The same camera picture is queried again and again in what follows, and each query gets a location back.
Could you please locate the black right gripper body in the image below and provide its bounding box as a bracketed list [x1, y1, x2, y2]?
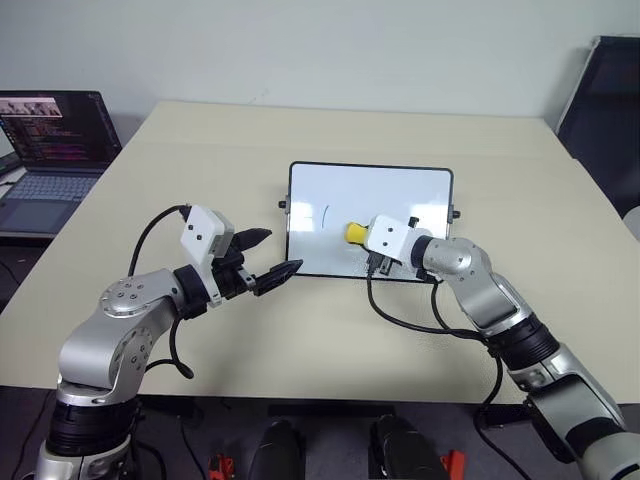
[367, 250, 405, 278]

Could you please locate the black office chair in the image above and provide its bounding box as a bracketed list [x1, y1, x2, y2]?
[555, 35, 640, 217]

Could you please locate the red black clamp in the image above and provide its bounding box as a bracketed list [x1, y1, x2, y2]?
[438, 449, 465, 480]
[206, 452, 237, 480]

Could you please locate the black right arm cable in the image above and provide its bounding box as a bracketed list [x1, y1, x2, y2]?
[365, 267, 504, 432]

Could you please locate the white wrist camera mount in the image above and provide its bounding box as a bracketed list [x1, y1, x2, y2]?
[179, 204, 236, 307]
[363, 214, 434, 267]

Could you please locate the open grey laptop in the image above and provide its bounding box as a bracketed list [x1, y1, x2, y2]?
[0, 90, 124, 239]

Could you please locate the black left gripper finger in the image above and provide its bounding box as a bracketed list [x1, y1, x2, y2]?
[252, 258, 305, 298]
[234, 226, 274, 252]

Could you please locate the yellow whiteboard eraser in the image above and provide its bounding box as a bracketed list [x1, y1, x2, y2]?
[343, 220, 372, 245]

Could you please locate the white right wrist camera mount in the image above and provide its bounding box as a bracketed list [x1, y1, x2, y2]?
[363, 214, 434, 267]

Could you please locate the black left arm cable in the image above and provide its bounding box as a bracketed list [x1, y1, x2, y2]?
[128, 203, 196, 380]

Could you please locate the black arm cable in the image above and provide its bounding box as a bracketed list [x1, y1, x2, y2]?
[365, 267, 504, 432]
[128, 203, 196, 380]

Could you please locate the dark rounded shape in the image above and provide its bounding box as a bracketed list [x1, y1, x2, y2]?
[251, 418, 307, 480]
[367, 413, 452, 480]

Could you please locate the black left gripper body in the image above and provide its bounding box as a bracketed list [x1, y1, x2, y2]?
[211, 238, 259, 302]

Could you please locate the black-framed small whiteboard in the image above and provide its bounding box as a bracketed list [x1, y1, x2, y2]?
[277, 160, 462, 282]

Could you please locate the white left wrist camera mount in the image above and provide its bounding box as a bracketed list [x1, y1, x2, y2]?
[179, 204, 236, 307]

